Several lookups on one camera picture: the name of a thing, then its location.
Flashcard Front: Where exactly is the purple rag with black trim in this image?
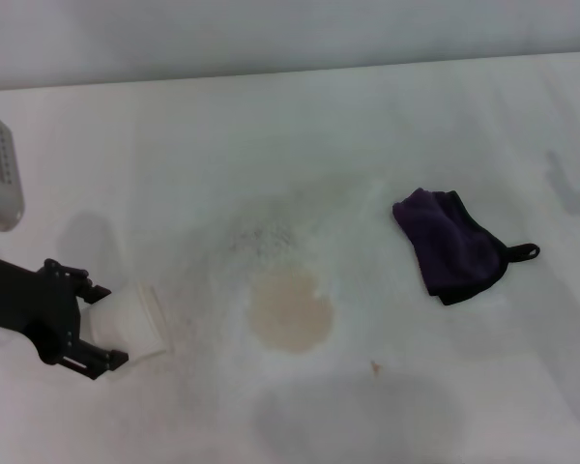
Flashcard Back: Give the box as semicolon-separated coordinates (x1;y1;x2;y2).
391;187;541;307

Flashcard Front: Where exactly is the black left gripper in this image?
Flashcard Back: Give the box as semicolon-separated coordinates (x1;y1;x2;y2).
0;253;130;381

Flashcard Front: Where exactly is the white paper cup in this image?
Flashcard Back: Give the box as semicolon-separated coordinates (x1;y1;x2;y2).
79;282;175;362

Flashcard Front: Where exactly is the brown water stain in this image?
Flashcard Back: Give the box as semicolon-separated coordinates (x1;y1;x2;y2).
247;270;335;353

